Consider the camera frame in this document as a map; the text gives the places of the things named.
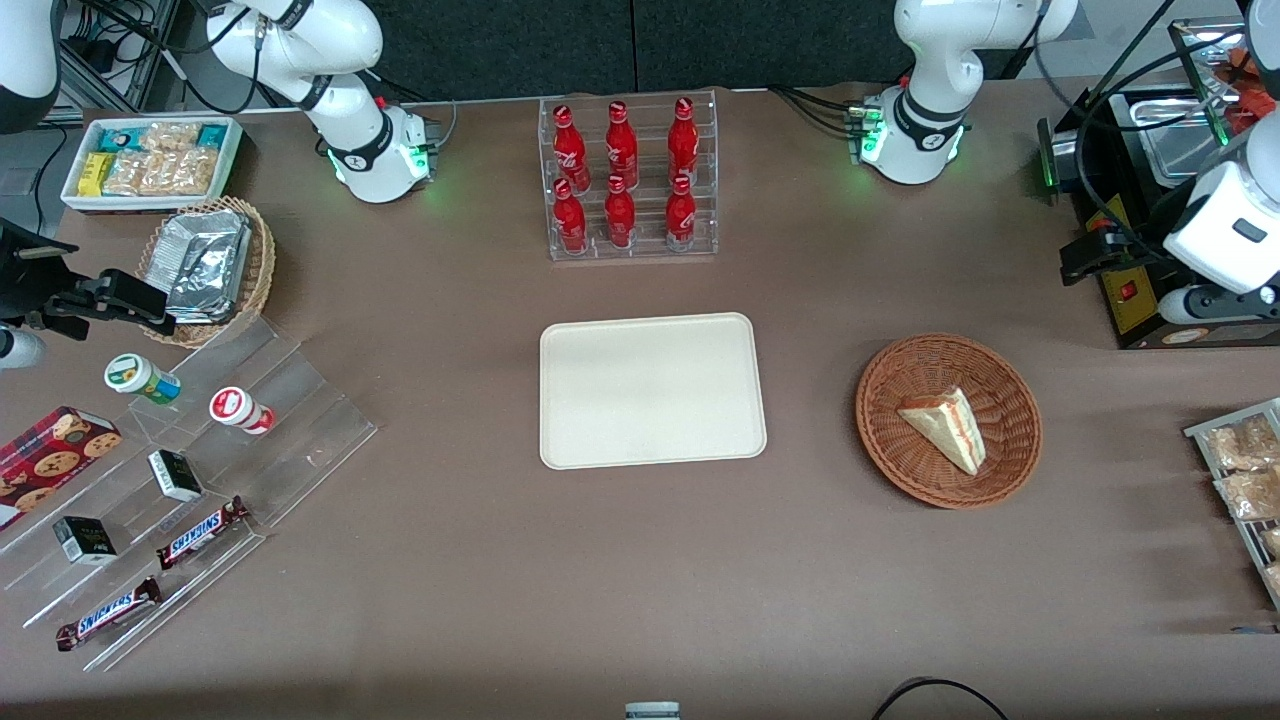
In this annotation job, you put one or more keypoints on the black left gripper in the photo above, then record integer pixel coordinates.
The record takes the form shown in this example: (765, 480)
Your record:
(1128, 249)

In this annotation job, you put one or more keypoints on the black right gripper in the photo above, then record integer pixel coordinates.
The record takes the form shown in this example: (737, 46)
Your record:
(28, 283)

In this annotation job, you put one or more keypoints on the triangular sandwich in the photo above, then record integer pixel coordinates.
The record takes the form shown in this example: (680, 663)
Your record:
(950, 425)

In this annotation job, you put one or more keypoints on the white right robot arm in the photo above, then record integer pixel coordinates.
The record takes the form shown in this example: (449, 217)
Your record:
(350, 110)

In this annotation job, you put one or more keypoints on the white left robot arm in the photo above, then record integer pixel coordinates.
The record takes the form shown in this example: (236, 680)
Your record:
(930, 70)

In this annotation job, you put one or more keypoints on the light wicker basket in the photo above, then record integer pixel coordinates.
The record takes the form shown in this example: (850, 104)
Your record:
(260, 270)

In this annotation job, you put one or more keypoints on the brown round wicker basket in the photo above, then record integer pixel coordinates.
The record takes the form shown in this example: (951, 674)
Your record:
(900, 450)

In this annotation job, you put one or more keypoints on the tray of packaged snacks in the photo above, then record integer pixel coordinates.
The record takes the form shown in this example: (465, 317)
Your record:
(1225, 500)

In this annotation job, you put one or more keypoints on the cream plastic tray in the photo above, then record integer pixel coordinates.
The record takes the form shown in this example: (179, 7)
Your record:
(650, 395)

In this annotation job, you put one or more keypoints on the green lid yogurt cup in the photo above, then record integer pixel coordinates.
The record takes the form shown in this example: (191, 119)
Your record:
(135, 375)

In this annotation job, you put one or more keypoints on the black food warmer machine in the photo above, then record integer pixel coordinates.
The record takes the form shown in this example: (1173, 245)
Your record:
(1135, 300)

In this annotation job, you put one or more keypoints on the silver foil pack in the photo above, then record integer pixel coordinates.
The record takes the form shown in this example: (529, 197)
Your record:
(205, 260)

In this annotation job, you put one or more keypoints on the red lid yogurt cup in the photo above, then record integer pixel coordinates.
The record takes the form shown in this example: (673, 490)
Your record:
(235, 408)

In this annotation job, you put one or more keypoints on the steel warmer pan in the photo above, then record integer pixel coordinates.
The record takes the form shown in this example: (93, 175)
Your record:
(1175, 140)

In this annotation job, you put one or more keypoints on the small black box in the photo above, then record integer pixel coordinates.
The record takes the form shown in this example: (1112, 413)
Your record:
(85, 540)
(175, 475)

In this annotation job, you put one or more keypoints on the clear nut snack bag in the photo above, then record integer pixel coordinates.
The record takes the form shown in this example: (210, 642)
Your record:
(180, 172)
(170, 136)
(125, 174)

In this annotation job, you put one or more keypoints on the clear acrylic stepped display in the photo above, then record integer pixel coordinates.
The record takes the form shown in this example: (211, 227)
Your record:
(290, 420)

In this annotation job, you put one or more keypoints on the yellow snack packet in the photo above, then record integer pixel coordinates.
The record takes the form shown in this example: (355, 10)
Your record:
(94, 174)

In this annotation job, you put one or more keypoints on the white rectangular snack bin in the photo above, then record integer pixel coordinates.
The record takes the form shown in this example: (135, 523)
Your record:
(72, 185)

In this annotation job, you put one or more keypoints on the red cookie box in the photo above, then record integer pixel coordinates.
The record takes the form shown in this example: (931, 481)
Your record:
(50, 460)

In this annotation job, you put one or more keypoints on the teal snack packet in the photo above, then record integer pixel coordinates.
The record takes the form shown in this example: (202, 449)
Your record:
(213, 136)
(120, 139)

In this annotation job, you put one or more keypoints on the snickers chocolate bar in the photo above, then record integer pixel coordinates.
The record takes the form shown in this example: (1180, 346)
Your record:
(108, 613)
(200, 532)

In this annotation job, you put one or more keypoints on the clear bagged pastry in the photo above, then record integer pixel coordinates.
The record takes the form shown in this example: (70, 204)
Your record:
(1250, 493)
(1240, 445)

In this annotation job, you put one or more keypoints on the red cola bottle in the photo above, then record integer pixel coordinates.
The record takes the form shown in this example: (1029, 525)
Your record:
(681, 217)
(684, 145)
(569, 150)
(620, 217)
(569, 220)
(621, 148)

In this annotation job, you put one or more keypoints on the clear acrylic bottle rack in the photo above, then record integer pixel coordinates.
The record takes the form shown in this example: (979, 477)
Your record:
(648, 235)

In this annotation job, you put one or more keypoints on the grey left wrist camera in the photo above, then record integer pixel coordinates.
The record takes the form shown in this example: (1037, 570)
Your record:
(1210, 303)

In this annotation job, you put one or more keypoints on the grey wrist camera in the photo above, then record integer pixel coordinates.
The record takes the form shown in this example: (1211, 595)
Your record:
(1210, 303)
(20, 350)

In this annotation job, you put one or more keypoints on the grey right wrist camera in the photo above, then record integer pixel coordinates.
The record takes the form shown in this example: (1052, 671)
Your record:
(20, 350)

